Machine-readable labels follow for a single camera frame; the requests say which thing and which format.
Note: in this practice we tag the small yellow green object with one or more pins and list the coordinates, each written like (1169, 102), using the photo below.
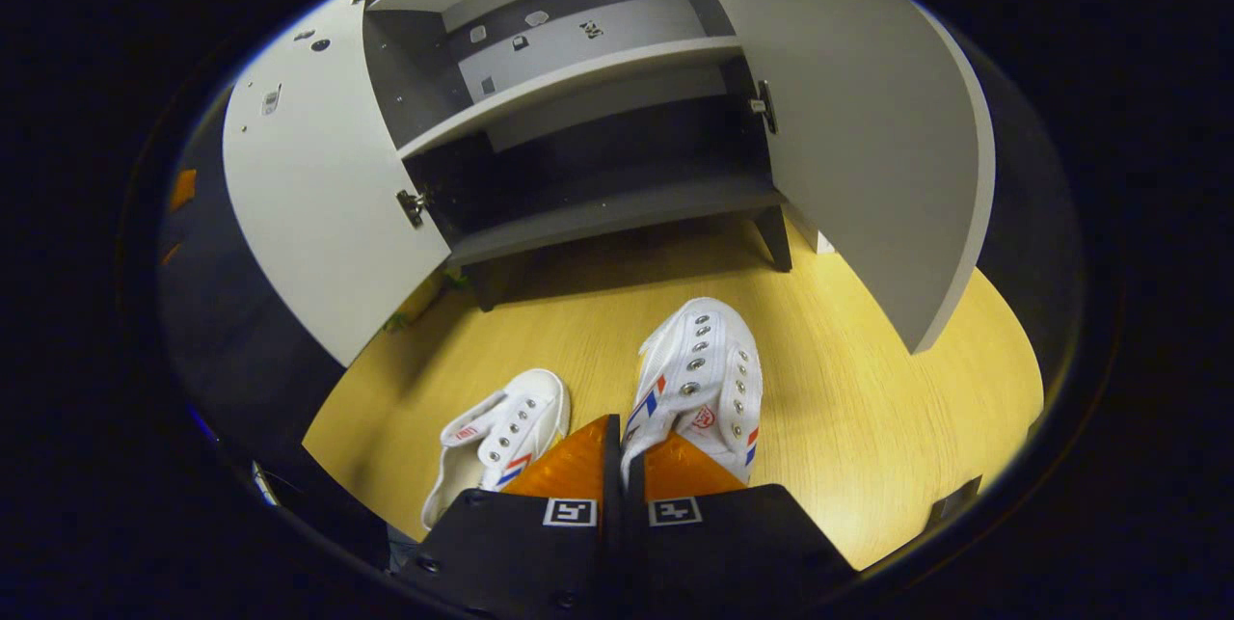
(424, 302)

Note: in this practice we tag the white canvas shoe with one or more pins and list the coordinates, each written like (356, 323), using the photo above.
(704, 360)
(521, 413)

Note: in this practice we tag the grey white shoe cabinet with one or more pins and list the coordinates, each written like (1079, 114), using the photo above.
(578, 186)

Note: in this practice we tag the grey cabinet bottom panel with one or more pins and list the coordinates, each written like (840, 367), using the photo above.
(617, 215)

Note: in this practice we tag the white door with camera sticker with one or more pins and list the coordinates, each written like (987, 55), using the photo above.
(318, 196)

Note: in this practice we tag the white door with headphones sticker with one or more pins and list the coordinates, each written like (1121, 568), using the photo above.
(868, 119)

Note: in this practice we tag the white cabinet shelf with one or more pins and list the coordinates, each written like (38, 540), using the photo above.
(578, 85)

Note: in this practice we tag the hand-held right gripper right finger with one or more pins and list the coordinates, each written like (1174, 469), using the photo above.
(733, 543)

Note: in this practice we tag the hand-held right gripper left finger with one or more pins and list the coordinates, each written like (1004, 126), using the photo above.
(611, 466)

